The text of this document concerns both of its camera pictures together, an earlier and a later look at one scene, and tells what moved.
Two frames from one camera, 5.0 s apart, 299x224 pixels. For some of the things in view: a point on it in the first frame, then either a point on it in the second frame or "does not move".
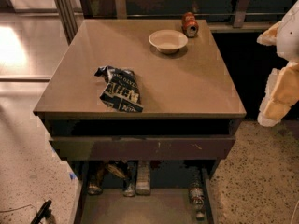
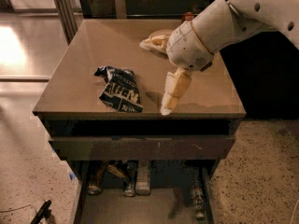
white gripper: x=290 y=36 to x=186 y=48
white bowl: x=168 y=41 does not move
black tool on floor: x=44 y=213 does not move
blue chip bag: x=121 y=90 does not move
